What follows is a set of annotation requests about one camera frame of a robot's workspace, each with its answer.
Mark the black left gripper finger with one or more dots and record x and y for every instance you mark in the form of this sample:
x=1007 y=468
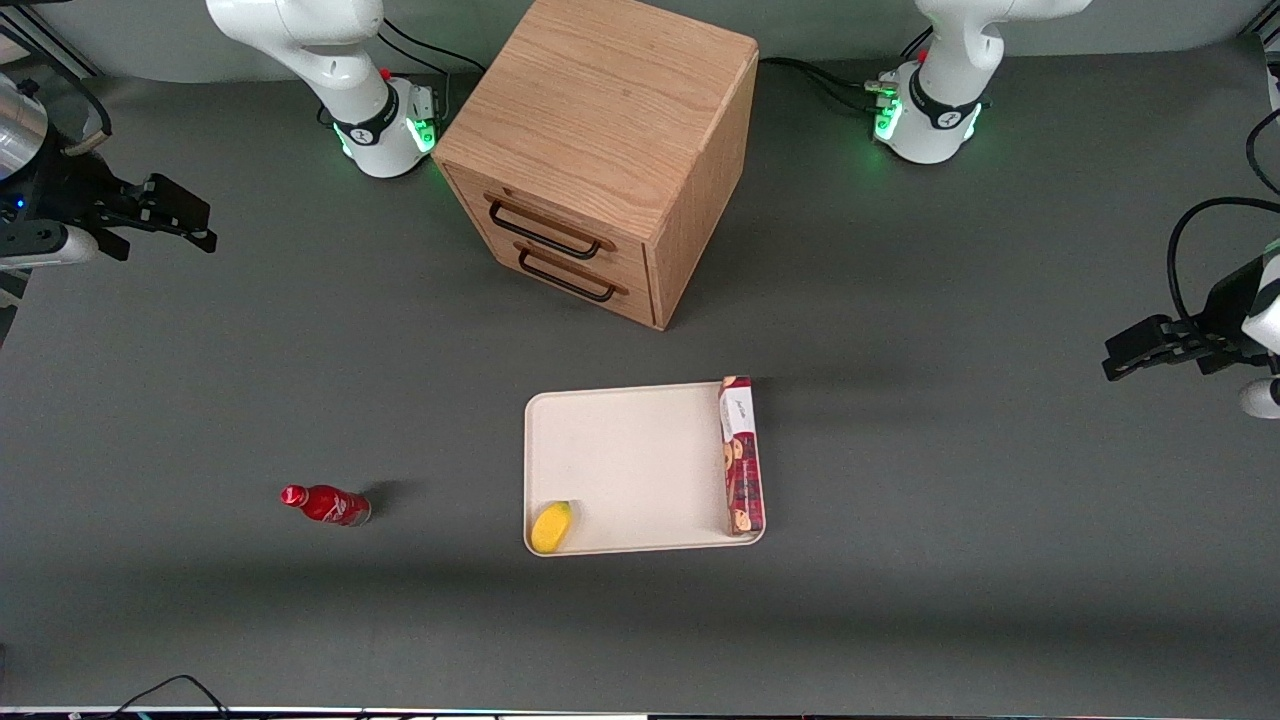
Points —
x=1150 y=360
x=1165 y=330

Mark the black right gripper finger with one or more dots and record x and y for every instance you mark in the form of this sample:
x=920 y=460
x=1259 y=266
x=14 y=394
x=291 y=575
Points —
x=175 y=235
x=180 y=205

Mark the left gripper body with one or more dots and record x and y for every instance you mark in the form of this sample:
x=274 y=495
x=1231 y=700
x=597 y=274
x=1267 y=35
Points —
x=1222 y=312

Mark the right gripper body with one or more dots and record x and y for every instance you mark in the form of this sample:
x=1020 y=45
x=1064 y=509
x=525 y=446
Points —
x=68 y=192

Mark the red coke bottle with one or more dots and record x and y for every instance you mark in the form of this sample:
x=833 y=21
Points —
x=330 y=504

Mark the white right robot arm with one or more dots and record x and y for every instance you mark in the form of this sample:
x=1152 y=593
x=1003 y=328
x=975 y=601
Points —
x=330 y=60

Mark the cream plastic tray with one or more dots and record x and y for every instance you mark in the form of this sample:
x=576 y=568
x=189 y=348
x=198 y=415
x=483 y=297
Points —
x=630 y=470

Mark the wooden drawer front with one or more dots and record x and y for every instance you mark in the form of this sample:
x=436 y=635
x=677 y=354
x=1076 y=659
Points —
x=590 y=285
x=560 y=225

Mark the red cookie box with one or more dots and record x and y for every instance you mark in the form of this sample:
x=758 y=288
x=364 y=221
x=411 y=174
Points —
x=741 y=460

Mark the wooden drawer cabinet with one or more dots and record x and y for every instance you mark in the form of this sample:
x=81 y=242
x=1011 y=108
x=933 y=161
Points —
x=600 y=130

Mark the yellow lemon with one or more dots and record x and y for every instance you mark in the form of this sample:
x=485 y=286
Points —
x=551 y=527

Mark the aluminium frame profile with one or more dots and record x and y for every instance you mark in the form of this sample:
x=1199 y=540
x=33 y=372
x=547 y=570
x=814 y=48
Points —
x=50 y=40

